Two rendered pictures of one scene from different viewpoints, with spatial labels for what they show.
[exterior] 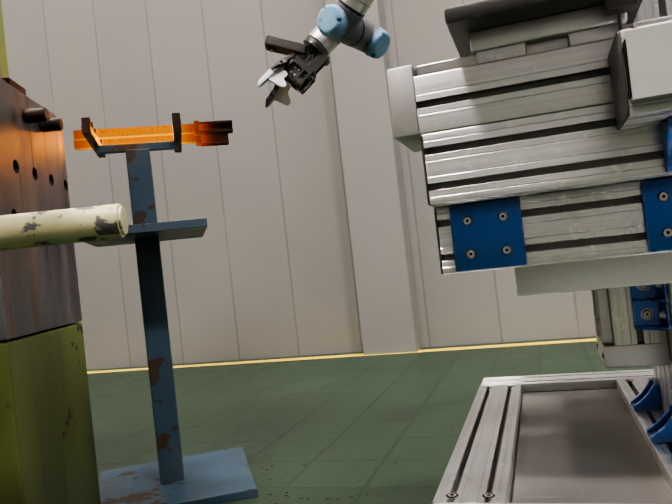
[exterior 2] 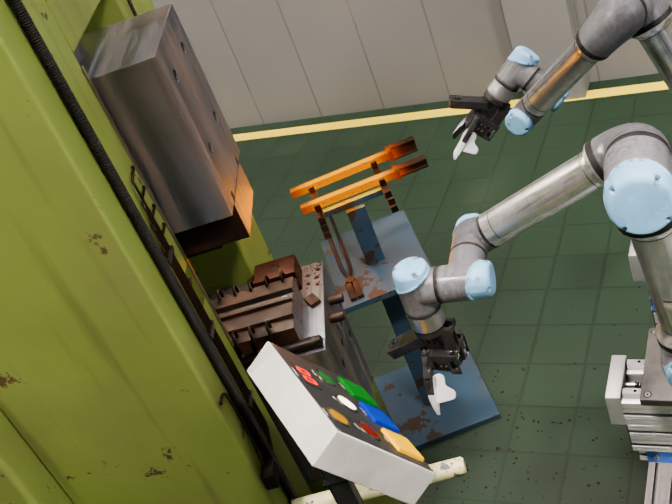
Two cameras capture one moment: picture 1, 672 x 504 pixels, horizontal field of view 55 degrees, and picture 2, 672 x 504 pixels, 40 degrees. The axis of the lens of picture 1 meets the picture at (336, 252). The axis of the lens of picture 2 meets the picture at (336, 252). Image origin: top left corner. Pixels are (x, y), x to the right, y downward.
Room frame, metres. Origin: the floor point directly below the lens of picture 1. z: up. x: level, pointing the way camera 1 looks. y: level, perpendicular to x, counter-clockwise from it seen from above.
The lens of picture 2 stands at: (-0.67, -0.07, 2.36)
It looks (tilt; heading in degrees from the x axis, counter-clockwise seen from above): 33 degrees down; 16
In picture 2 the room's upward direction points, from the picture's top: 23 degrees counter-clockwise
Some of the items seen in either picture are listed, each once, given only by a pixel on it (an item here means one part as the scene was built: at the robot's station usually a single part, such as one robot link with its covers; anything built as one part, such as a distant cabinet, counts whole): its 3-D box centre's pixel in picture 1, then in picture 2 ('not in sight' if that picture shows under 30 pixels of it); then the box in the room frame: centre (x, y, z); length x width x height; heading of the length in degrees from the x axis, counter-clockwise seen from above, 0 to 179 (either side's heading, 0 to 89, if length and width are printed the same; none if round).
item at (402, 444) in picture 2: not in sight; (401, 446); (0.58, 0.32, 1.01); 0.07 x 0.05 x 0.07; 30
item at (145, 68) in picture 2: not in sight; (119, 128); (1.18, 0.82, 1.56); 0.42 x 0.39 x 0.40; 95
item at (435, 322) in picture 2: not in sight; (426, 315); (0.78, 0.22, 1.15); 0.08 x 0.08 x 0.05
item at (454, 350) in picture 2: not in sight; (440, 344); (0.77, 0.21, 1.07); 0.09 x 0.08 x 0.12; 72
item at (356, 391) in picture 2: not in sight; (356, 393); (0.75, 0.42, 1.01); 0.07 x 0.05 x 0.07; 30
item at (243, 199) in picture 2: not in sight; (163, 223); (1.14, 0.81, 1.32); 0.42 x 0.20 x 0.10; 95
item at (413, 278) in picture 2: not in sight; (417, 287); (0.77, 0.21, 1.23); 0.09 x 0.08 x 0.11; 80
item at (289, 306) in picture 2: not in sight; (222, 331); (1.14, 0.81, 0.96); 0.42 x 0.20 x 0.09; 95
